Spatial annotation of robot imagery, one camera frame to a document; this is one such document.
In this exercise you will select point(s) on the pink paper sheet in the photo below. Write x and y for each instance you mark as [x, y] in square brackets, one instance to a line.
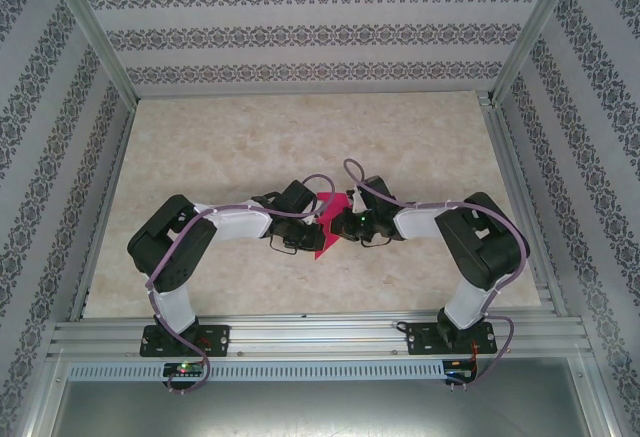
[331, 209]

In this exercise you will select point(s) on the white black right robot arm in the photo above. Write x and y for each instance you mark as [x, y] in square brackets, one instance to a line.
[420, 222]

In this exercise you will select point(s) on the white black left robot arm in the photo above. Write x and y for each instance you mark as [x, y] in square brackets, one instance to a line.
[240, 222]

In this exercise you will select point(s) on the small circuit board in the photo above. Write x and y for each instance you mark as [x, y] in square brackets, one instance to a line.
[460, 373]
[182, 369]

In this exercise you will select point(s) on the grey metal panel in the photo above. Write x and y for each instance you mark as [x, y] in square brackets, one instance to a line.
[320, 412]

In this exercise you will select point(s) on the long aluminium mounting rail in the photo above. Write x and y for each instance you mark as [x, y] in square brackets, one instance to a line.
[320, 332]

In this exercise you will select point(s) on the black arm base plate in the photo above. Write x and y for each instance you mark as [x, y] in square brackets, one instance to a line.
[215, 339]
[420, 339]

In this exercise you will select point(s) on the aluminium side rail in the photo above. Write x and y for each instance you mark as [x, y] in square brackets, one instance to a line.
[104, 182]
[521, 182]

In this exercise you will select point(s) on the aluminium frame post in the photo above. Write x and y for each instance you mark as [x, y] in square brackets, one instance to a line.
[91, 27]
[536, 27]

